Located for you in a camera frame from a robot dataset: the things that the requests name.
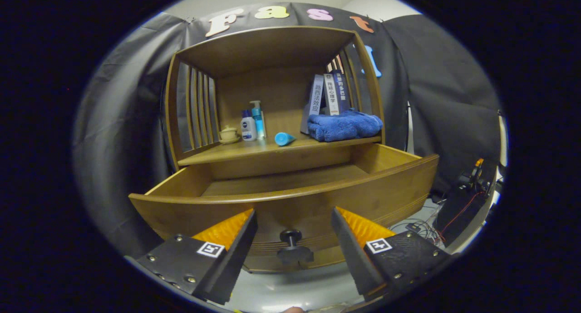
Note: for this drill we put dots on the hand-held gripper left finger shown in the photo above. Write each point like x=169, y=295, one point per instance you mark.
x=231, y=260

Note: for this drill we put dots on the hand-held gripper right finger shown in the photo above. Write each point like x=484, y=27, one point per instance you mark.
x=354, y=260

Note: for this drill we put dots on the wooden drawer with black knob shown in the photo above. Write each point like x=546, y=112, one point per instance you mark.
x=295, y=208

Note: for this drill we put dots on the blue and white tube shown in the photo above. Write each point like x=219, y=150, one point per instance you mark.
x=283, y=139

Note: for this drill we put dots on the wooden countertop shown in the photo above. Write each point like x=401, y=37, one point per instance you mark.
x=254, y=149

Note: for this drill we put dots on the wooden cabinet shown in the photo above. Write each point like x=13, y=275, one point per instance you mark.
x=281, y=90

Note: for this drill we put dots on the cream lidded teacup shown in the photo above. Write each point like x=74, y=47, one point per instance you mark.
x=228, y=135

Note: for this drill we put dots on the white bottle with blue cap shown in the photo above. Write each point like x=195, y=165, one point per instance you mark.
x=248, y=129

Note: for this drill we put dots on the blue folded towel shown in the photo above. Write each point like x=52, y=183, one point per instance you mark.
x=345, y=126

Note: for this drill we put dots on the blue pump bottle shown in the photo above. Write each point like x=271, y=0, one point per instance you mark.
x=259, y=122

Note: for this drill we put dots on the orange and black clamp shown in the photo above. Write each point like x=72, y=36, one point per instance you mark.
x=474, y=170

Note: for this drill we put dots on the white spine book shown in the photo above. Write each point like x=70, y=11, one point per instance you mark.
x=331, y=95

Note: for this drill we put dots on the dark blue book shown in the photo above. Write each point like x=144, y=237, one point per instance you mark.
x=342, y=90

